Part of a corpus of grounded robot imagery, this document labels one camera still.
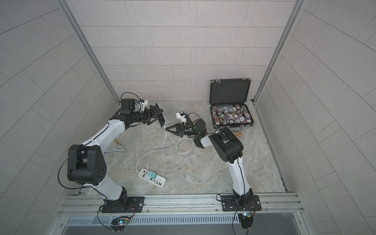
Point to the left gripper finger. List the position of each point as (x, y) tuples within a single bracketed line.
[(156, 110), (151, 120)]

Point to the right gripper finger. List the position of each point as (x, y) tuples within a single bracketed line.
[(174, 132), (174, 127)]

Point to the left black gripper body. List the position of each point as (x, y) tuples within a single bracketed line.
[(142, 116)]

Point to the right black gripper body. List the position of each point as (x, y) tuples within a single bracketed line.
[(188, 130)]

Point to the black smartphone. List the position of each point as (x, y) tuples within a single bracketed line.
[(161, 119)]

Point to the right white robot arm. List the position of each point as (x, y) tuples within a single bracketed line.
[(230, 150)]

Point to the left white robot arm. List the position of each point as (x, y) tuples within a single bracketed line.
[(86, 165)]

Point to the wooden letter block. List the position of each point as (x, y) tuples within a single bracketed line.
[(239, 135)]

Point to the black poker chip case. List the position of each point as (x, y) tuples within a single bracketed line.
[(228, 103)]

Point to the teal charger adapter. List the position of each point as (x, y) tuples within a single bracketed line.
[(152, 175)]

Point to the white power strip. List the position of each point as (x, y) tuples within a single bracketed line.
[(158, 181)]

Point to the right green circuit board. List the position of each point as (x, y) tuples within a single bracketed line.
[(246, 220)]

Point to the green circuit board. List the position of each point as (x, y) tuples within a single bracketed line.
[(246, 220), (118, 224)]

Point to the left green circuit board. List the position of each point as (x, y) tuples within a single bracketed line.
[(118, 224)]

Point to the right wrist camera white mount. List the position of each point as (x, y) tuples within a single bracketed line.
[(183, 117)]

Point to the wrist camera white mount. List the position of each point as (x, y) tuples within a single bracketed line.
[(183, 117), (141, 104)]

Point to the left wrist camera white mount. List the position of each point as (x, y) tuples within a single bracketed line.
[(141, 104)]

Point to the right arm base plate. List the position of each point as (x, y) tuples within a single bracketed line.
[(231, 203)]

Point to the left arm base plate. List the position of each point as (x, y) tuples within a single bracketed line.
[(132, 204)]

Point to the aluminium mounting rail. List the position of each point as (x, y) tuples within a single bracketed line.
[(185, 204)]

